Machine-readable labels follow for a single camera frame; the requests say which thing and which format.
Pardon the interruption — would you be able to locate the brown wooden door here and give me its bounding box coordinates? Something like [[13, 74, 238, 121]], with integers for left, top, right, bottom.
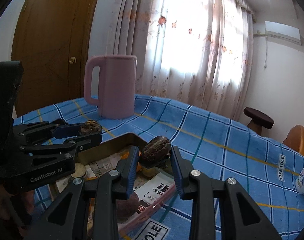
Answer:
[[11, 0, 97, 116]]

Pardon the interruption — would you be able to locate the cut round fruit slice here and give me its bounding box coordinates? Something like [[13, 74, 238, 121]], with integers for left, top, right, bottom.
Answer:
[[70, 163, 87, 178]]

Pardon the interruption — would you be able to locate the brown passion fruit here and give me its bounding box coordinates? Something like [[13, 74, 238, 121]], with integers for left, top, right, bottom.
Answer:
[[80, 120, 102, 135]]

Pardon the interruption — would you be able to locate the dark round stool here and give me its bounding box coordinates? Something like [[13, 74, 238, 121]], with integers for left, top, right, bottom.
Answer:
[[244, 107, 274, 135]]

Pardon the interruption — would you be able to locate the dark passion fruit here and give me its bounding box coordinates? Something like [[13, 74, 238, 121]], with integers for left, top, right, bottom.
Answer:
[[138, 136, 171, 169]]

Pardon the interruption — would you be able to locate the metal tin box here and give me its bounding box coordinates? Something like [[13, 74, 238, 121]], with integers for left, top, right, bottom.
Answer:
[[48, 132, 178, 240]]

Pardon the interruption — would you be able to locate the orange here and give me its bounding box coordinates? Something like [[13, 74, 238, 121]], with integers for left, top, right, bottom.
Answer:
[[120, 147, 141, 172]]

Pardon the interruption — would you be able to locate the blue plaid tablecloth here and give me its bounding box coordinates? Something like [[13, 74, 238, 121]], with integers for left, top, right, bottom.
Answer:
[[14, 95, 304, 239]]

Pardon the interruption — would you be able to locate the floral sheer curtain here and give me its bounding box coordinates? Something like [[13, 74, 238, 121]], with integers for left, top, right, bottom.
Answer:
[[106, 0, 256, 120]]

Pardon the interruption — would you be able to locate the brass door knob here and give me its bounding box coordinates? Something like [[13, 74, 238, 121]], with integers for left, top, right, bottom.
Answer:
[[69, 57, 77, 64]]

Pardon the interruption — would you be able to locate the person left hand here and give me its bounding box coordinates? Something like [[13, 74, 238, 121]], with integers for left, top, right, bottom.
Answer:
[[0, 185, 35, 239]]

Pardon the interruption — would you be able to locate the white air conditioner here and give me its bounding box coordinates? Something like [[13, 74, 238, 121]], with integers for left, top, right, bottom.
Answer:
[[265, 21, 302, 46]]

